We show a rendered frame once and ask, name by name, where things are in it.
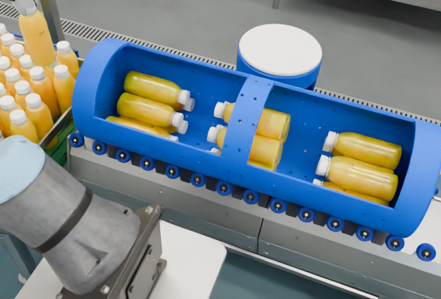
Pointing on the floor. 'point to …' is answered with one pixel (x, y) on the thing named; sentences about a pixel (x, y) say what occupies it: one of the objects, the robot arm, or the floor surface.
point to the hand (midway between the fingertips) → (26, 5)
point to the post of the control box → (20, 254)
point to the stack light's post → (52, 16)
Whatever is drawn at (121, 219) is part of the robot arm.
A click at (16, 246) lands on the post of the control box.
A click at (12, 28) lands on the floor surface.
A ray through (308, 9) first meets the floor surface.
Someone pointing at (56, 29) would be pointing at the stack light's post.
